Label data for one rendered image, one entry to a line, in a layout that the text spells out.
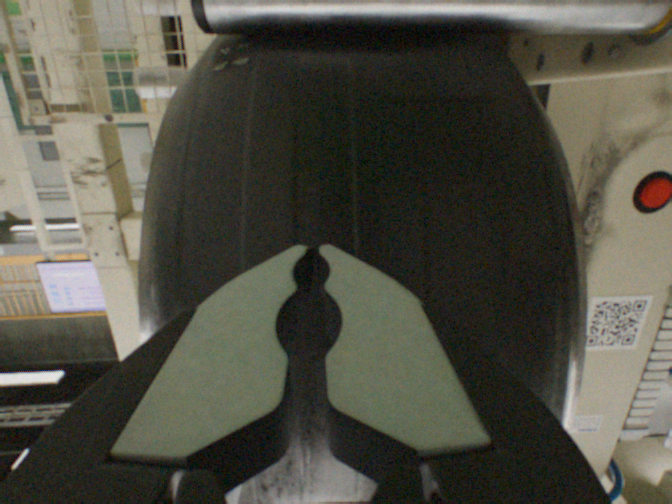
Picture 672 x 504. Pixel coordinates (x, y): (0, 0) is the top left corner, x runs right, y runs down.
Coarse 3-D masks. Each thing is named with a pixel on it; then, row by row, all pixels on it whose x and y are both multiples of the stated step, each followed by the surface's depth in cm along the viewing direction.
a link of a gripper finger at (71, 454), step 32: (160, 352) 8; (96, 384) 7; (128, 384) 7; (64, 416) 7; (96, 416) 7; (128, 416) 7; (32, 448) 6; (64, 448) 6; (96, 448) 6; (32, 480) 6; (64, 480) 6; (96, 480) 6; (128, 480) 6; (160, 480) 6
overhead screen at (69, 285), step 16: (48, 272) 355; (64, 272) 356; (80, 272) 357; (48, 288) 361; (64, 288) 362; (80, 288) 363; (96, 288) 365; (48, 304) 367; (64, 304) 368; (80, 304) 370; (96, 304) 371
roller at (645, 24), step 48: (192, 0) 25; (240, 0) 25; (288, 0) 25; (336, 0) 25; (384, 0) 25; (432, 0) 25; (480, 0) 25; (528, 0) 25; (576, 0) 25; (624, 0) 25
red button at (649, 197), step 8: (648, 184) 38; (656, 184) 38; (664, 184) 38; (640, 192) 39; (648, 192) 38; (656, 192) 38; (664, 192) 38; (640, 200) 39; (648, 200) 38; (656, 200) 38; (664, 200) 38
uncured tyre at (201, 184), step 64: (256, 64) 25; (320, 64) 25; (384, 64) 25; (448, 64) 25; (512, 64) 27; (192, 128) 23; (256, 128) 23; (320, 128) 23; (384, 128) 23; (448, 128) 23; (512, 128) 23; (192, 192) 22; (256, 192) 21; (320, 192) 21; (384, 192) 21; (448, 192) 21; (512, 192) 22; (192, 256) 21; (256, 256) 21; (384, 256) 21; (448, 256) 21; (512, 256) 21; (576, 256) 24; (320, 320) 21; (512, 320) 21; (576, 320) 23; (320, 384) 21; (576, 384) 25; (320, 448) 22
